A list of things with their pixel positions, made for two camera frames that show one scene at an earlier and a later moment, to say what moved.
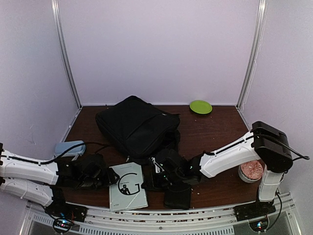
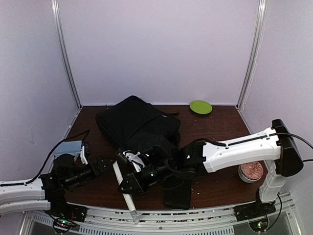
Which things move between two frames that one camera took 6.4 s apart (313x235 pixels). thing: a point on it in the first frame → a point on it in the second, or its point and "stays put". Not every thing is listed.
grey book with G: (127, 193) → (127, 197)
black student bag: (138, 128) stays put
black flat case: (178, 199) stays put
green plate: (200, 106) stays put
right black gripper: (150, 179) → (136, 186)
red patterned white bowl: (252, 172) stays put
